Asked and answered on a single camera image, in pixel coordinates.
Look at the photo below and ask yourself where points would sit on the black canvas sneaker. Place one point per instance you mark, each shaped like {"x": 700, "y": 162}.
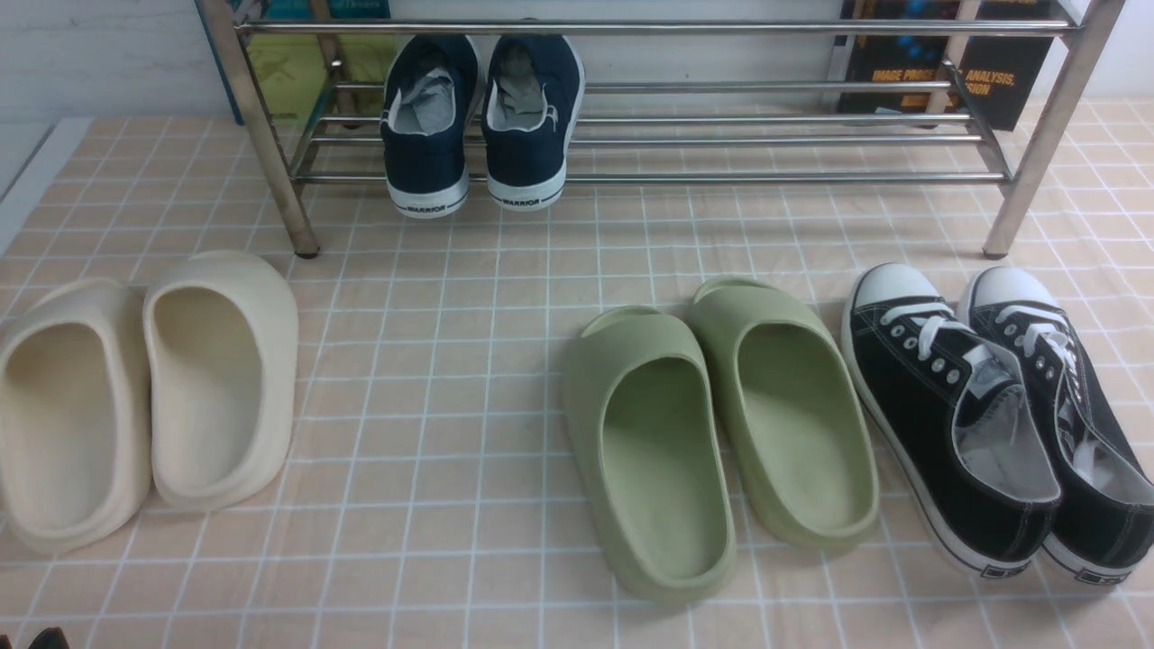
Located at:
{"x": 954, "y": 409}
{"x": 1104, "y": 524}

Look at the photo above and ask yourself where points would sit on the right navy canvas sneaker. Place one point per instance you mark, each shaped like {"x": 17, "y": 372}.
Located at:
{"x": 536, "y": 83}

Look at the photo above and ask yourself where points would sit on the left cream foam slipper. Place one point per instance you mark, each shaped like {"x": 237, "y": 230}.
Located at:
{"x": 75, "y": 404}

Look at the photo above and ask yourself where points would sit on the left navy canvas sneaker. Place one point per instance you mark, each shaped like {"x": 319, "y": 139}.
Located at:
{"x": 432, "y": 91}

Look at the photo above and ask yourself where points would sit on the left green foam slipper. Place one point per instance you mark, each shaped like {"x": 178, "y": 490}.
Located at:
{"x": 635, "y": 392}

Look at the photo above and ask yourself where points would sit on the black image processing book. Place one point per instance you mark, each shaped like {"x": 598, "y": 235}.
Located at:
{"x": 999, "y": 72}

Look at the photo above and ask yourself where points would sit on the green foam slipper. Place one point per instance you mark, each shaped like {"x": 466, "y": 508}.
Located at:
{"x": 785, "y": 399}
{"x": 635, "y": 392}

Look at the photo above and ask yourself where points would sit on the right cream foam slipper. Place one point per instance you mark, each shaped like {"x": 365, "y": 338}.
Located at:
{"x": 222, "y": 333}

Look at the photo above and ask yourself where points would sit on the right green foam slipper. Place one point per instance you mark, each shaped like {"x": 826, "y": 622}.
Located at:
{"x": 785, "y": 399}

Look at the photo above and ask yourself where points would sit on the blue and yellow book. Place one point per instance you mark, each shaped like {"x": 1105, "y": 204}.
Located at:
{"x": 291, "y": 67}

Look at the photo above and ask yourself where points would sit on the stainless steel shoe rack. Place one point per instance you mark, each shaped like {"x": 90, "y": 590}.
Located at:
{"x": 1084, "y": 35}

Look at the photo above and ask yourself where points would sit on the cream foam slipper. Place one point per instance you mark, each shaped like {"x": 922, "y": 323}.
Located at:
{"x": 75, "y": 404}
{"x": 222, "y": 333}

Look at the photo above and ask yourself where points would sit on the navy canvas sneaker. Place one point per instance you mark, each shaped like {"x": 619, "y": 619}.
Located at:
{"x": 536, "y": 83}
{"x": 432, "y": 91}

